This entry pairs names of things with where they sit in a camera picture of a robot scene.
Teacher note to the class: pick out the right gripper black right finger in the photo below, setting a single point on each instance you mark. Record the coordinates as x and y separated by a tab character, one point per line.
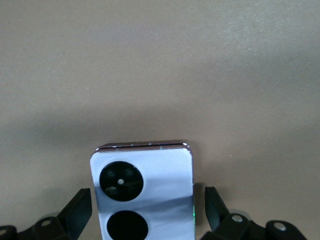
220	220

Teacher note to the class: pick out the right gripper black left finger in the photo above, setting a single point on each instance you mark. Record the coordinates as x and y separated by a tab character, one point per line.
72	217

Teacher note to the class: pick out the lilac flip phone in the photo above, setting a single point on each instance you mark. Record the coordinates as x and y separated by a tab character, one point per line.
165	190

